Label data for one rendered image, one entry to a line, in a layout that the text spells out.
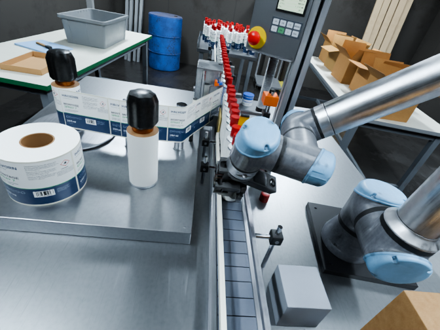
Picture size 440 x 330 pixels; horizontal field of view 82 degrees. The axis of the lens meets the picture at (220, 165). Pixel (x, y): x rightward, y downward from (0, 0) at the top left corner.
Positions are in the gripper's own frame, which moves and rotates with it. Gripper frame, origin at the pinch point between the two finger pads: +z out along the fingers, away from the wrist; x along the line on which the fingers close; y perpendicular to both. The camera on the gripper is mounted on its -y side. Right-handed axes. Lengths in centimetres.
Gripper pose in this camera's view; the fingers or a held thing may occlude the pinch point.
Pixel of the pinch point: (233, 192)
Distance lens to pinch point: 77.6
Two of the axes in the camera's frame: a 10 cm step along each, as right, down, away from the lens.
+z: -1.5, 4.0, 9.0
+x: -0.6, 9.1, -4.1
